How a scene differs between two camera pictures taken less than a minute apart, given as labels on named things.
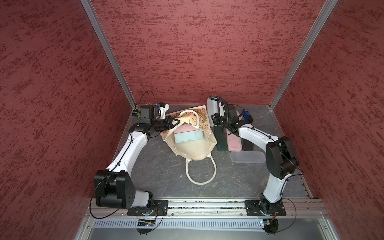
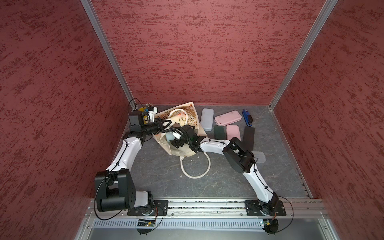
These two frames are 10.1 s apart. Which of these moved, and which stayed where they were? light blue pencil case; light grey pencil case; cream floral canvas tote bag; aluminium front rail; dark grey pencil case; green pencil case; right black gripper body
Moved: light grey pencil case; light blue pencil case; cream floral canvas tote bag; right black gripper body
Stayed: aluminium front rail; dark grey pencil case; green pencil case
